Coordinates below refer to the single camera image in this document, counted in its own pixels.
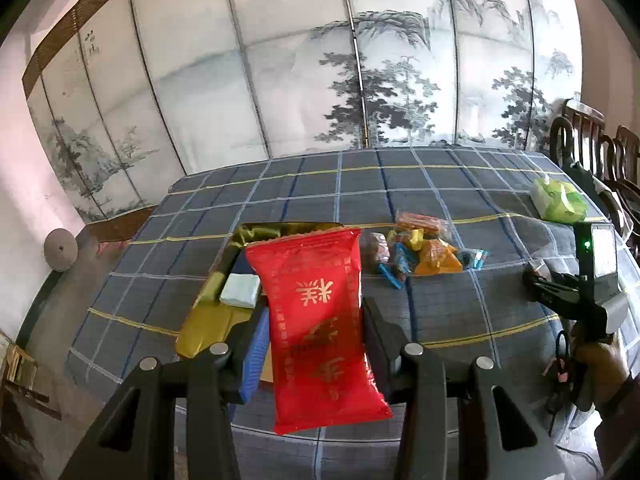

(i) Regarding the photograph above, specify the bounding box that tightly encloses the painted folding screen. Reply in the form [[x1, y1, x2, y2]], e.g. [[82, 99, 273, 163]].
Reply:
[[22, 0, 583, 223]]

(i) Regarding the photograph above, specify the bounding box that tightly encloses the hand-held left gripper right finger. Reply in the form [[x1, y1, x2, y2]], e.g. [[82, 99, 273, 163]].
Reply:
[[361, 296, 566, 480]]

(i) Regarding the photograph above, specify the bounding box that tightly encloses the orange snack packet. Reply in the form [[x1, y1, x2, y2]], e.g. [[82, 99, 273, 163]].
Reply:
[[415, 240, 463, 277]]

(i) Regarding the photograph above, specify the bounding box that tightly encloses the blue candy wrapper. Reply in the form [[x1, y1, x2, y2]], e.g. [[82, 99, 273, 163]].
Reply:
[[377, 245, 416, 291]]

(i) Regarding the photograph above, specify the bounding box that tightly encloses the thin cord with red tag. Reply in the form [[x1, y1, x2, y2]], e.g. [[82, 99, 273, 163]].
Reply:
[[542, 330, 572, 411]]

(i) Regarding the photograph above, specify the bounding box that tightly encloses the clear peanut packet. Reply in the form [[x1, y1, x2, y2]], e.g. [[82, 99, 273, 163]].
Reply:
[[395, 211, 451, 241]]

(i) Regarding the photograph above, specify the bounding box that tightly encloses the pale green small packet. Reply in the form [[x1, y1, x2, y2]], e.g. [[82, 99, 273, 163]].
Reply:
[[219, 273, 262, 309]]

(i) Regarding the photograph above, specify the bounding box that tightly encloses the plaid tablecloth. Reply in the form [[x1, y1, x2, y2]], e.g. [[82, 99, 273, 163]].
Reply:
[[65, 145, 626, 480]]

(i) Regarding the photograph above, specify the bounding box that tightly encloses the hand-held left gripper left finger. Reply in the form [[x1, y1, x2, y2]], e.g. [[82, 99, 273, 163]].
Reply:
[[60, 306, 273, 480]]

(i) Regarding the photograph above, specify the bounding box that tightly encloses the green tissue pack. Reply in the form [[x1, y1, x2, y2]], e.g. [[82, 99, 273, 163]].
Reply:
[[530, 176, 588, 224]]

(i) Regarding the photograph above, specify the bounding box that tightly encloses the clear light blue snack packet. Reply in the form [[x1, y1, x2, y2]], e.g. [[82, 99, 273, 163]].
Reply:
[[457, 248, 488, 271]]

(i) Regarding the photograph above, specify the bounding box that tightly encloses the red snack packet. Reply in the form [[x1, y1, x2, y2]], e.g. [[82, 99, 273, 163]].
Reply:
[[244, 226, 393, 436]]

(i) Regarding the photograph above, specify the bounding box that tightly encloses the small wooden chair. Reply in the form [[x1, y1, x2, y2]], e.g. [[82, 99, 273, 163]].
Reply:
[[0, 342, 51, 418]]

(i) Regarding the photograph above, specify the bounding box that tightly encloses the round stone disc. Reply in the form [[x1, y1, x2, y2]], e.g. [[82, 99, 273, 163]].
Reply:
[[42, 228, 79, 272]]

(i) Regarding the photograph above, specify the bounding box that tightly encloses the dark wooden chair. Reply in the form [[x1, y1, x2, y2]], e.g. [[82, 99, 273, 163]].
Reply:
[[597, 125, 640, 261], [550, 99, 608, 176]]

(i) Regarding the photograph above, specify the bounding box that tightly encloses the gold tin box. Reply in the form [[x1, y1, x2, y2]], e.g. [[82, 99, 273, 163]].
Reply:
[[175, 221, 351, 391]]

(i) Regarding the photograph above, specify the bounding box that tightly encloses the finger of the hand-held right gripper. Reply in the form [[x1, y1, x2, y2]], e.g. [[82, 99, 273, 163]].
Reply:
[[522, 262, 568, 307]]

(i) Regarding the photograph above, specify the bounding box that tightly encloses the yellow candy packet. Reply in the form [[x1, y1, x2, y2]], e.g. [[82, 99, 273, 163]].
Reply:
[[387, 227, 426, 253]]

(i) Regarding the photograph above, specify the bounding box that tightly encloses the person's right hand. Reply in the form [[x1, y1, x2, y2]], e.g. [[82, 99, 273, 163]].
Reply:
[[575, 322, 632, 408]]

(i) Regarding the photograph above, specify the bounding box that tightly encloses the brown wrapped cake packet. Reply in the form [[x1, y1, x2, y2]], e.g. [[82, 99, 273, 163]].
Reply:
[[361, 232, 393, 275]]

